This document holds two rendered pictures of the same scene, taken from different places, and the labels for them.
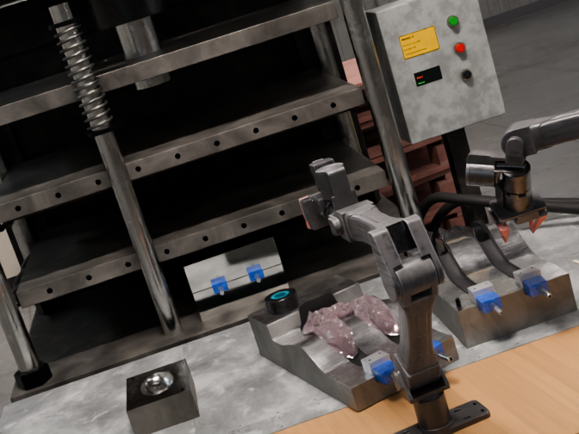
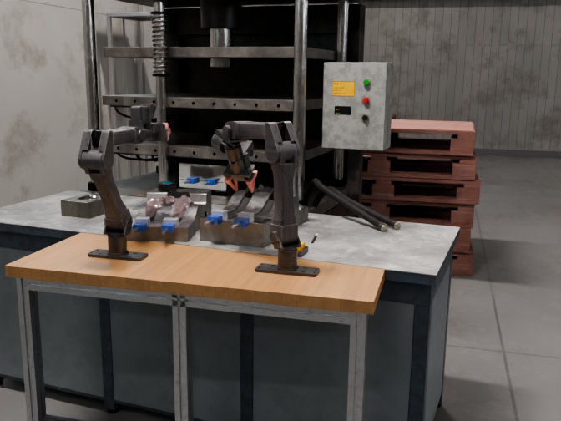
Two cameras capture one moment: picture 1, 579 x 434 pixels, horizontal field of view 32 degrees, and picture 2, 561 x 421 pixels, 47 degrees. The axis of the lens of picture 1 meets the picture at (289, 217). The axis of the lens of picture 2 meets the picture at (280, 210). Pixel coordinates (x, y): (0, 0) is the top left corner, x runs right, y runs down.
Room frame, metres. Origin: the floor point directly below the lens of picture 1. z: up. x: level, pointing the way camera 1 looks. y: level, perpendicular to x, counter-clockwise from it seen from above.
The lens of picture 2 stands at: (0.10, -1.57, 1.42)
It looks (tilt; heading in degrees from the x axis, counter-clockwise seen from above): 12 degrees down; 26
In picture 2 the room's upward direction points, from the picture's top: 1 degrees clockwise
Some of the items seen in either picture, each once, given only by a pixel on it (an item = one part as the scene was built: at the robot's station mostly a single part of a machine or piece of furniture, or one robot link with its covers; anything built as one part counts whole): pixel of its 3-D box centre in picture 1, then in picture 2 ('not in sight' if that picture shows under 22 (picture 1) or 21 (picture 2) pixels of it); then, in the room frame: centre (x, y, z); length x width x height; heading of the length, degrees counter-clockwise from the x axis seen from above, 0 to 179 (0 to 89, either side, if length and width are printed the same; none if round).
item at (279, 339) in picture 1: (345, 335); (169, 212); (2.20, -0.04, 0.86); 0.50 x 0.26 x 0.11; 22
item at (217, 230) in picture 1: (196, 211); (225, 145); (3.19, 0.28, 1.02); 1.10 x 0.74 x 0.05; 95
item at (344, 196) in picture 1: (340, 197); (135, 122); (1.93, -0.11, 1.24); 0.12 x 0.09 x 0.12; 12
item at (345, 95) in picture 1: (171, 137); (225, 100); (3.19, 0.28, 1.27); 1.10 x 0.74 x 0.05; 95
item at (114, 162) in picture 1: (138, 232); (162, 134); (2.79, 0.41, 1.10); 0.05 x 0.05 x 1.30
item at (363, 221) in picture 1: (382, 245); (114, 146); (1.76, -0.14, 1.17); 0.30 x 0.09 x 0.12; 12
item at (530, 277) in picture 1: (537, 288); (240, 223); (2.05, -0.46, 0.89); 0.13 x 0.05 x 0.05; 5
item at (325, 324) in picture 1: (344, 318); (170, 202); (2.20, -0.05, 0.90); 0.26 x 0.18 x 0.08; 22
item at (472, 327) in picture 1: (477, 270); (257, 213); (2.31, -0.39, 0.87); 0.50 x 0.26 x 0.14; 5
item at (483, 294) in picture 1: (490, 303); (213, 220); (2.04, -0.35, 0.89); 0.13 x 0.05 x 0.05; 5
